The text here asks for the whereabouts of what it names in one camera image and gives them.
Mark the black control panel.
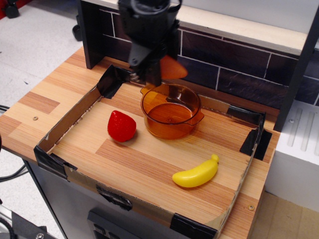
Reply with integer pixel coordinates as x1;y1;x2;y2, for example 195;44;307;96
87;211;131;239

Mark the white appliance with grooves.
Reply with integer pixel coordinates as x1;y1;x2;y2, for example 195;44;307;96
265;101;319;211

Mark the orange transparent toy pot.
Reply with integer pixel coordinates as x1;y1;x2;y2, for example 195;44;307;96
141;83;204;140

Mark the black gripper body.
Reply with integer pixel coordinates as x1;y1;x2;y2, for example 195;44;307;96
120;14;179;86

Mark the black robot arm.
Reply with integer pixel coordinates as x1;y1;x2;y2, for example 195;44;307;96
118;0;182;86

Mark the cardboard fence with black tape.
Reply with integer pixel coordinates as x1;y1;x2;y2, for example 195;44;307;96
34;66;273;239

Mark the orange toy carrot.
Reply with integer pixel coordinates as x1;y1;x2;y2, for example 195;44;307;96
159;55;188;80

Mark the yellow toy banana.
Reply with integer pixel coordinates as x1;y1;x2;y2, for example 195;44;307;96
172;154;219;188

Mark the dark brick-pattern backsplash panel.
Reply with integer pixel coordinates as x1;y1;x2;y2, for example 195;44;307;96
77;0;319;110

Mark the red toy strawberry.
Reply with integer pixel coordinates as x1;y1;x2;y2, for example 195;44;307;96
107;111;137;142

